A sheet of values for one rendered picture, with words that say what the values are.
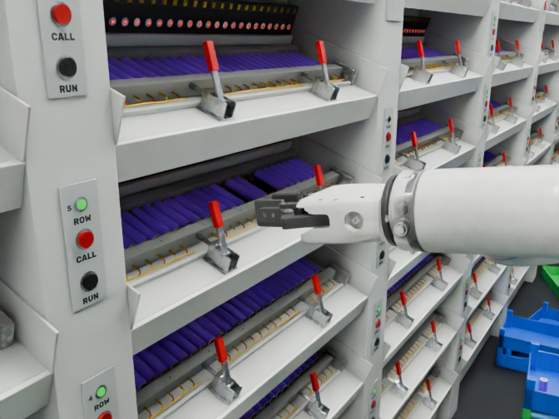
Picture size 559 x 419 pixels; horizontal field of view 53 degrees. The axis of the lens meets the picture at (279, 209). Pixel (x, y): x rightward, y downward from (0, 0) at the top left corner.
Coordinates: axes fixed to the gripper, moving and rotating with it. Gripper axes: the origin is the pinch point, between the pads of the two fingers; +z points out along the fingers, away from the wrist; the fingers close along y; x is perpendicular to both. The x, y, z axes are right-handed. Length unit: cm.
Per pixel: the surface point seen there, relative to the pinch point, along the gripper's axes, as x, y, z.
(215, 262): -7.0, -1.1, 10.8
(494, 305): -86, 178, 24
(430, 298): -47, 88, 17
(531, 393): -63, 75, -11
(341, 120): 7.8, 30.6, 7.1
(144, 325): -9.2, -16.1, 8.5
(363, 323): -35, 43, 14
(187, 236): -3.3, -2.2, 13.9
